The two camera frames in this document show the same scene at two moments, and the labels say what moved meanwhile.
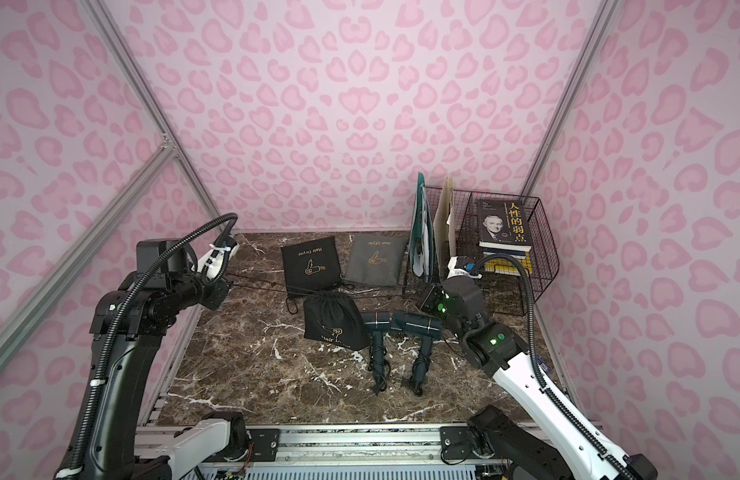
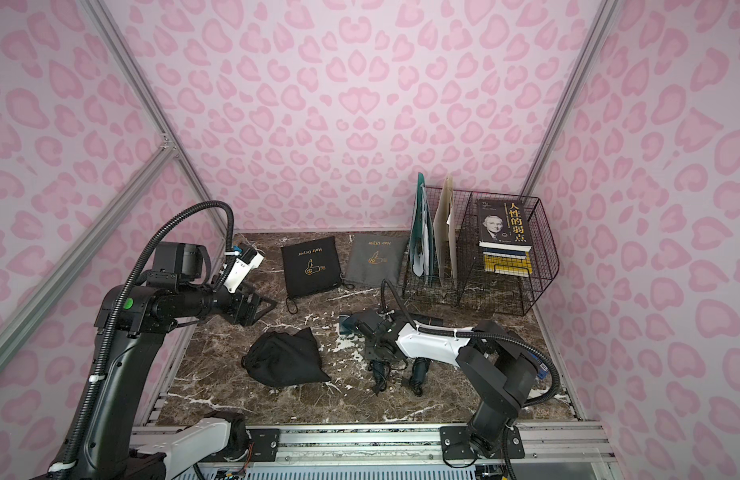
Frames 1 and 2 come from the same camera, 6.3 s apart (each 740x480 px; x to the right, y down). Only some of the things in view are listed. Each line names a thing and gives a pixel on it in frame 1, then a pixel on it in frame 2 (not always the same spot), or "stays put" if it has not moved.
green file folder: x=422 y=249 stays put
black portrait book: x=503 y=225 stays put
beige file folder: x=445 y=228 stays put
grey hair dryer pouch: x=374 y=259 stays put
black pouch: x=335 y=319 to x=285 y=359
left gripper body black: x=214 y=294 to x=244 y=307
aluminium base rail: x=350 y=452 stays put
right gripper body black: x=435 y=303 to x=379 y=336
